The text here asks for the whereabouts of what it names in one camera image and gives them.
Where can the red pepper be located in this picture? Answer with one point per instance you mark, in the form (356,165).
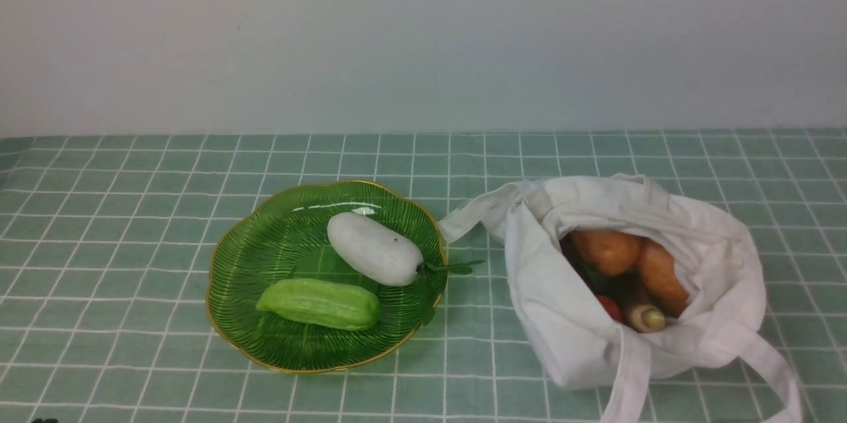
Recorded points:
(611,308)

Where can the green glass leaf plate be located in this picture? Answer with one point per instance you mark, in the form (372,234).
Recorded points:
(286,237)

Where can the light green ridged gourd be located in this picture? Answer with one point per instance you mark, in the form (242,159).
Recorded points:
(327,304)

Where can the white cloth tote bag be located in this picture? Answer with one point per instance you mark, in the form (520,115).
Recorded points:
(574,338)

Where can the white radish with green leaves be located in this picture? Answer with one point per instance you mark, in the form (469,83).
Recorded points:
(380,253)

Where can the dark eggplant with pale stem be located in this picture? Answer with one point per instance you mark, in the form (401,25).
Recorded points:
(639,310)

